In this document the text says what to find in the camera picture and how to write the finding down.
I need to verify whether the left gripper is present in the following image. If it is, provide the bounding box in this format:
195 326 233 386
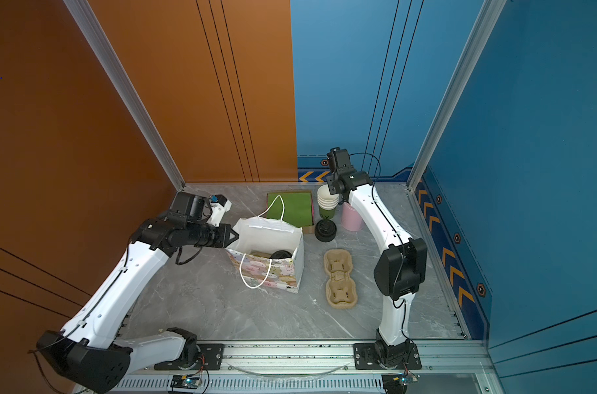
188 222 242 248

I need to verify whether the single pulp cup carrier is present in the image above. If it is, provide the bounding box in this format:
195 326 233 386
251 251 272 259

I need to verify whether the cartoon animal paper gift bag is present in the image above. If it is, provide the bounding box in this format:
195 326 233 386
226 194 304 294

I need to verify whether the green paper napkin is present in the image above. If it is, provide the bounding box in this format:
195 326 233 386
267 191 313 228

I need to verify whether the black plastic cup lid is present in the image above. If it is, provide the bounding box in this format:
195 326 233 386
271 250 293 260

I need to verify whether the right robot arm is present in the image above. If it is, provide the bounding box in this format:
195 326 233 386
327 167 428 370

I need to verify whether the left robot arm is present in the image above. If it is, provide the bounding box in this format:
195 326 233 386
29 191 239 393

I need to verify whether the stack of paper cups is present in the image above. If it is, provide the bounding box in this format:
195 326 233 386
317 185 341 220

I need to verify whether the pink straw holder cup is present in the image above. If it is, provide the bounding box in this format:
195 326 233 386
341 203 364 231

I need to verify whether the stack of black lids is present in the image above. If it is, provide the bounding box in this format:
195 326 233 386
314 219 337 243

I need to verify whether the stack of pulp cup carriers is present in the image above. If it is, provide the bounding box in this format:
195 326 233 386
323 249 358 310

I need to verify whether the green circuit board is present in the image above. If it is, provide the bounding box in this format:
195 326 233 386
169 374 204 393

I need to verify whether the small right circuit board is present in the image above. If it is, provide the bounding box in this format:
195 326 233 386
382 374 418 394

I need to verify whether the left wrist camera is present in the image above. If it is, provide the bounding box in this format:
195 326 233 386
208 195 232 227

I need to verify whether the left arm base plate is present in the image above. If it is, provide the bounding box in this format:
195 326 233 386
153 343 225 372

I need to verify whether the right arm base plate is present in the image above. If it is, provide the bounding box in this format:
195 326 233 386
353 341 423 370

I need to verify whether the aluminium front rail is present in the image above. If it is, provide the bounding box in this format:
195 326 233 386
81 338 497 378

